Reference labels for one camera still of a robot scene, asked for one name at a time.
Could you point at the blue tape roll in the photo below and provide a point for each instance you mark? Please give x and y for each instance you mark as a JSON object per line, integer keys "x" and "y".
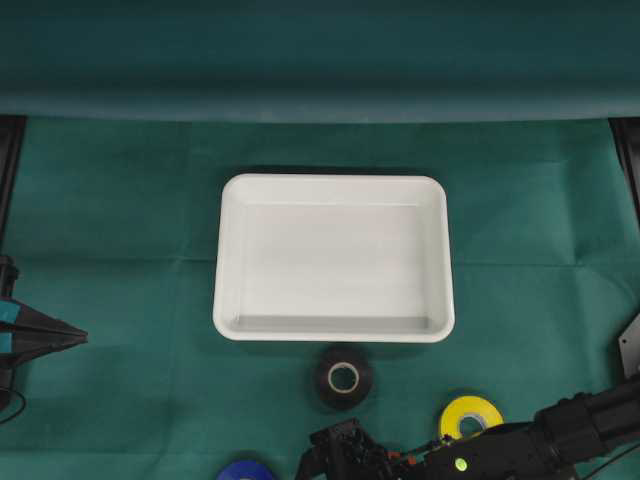
{"x": 245, "y": 470}

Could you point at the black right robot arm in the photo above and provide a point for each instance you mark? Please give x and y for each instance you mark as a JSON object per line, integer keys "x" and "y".
{"x": 550, "y": 446}

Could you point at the green backdrop curtain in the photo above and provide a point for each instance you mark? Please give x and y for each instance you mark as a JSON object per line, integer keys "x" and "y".
{"x": 321, "y": 61}

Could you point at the black left frame rail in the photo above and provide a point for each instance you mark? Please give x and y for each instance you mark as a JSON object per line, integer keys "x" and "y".
{"x": 12, "y": 134}

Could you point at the black tape roll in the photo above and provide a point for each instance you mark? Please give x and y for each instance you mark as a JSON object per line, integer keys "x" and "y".
{"x": 343, "y": 377}

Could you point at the white plastic tray case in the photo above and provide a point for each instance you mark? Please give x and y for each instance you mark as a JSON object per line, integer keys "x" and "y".
{"x": 333, "y": 258}

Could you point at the black right frame rail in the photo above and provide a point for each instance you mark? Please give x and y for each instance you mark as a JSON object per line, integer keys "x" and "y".
{"x": 626, "y": 135}

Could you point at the yellow tape roll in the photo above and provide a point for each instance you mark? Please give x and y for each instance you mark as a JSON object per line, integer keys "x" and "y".
{"x": 468, "y": 415}

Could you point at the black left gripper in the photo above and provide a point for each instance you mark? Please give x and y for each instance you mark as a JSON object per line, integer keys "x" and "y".
{"x": 17, "y": 317}

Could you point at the black frame rail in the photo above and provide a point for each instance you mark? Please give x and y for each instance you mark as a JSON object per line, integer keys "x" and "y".
{"x": 12, "y": 134}
{"x": 626, "y": 135}

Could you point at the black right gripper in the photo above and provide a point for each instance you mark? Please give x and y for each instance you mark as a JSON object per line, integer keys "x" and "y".
{"x": 346, "y": 451}

